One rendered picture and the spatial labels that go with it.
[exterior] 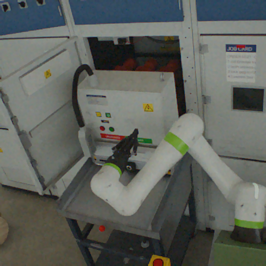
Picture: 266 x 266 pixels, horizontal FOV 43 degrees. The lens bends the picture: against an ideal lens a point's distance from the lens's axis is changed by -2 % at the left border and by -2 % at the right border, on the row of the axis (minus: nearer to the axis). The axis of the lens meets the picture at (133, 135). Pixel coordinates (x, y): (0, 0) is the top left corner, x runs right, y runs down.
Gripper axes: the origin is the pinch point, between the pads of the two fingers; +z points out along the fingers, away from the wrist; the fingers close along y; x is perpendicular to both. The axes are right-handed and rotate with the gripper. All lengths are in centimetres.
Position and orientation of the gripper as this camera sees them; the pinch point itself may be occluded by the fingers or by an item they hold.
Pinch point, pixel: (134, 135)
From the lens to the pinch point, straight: 168.0
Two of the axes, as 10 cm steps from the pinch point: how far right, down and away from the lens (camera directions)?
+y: 9.1, 1.0, -4.0
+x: -1.7, -7.9, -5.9
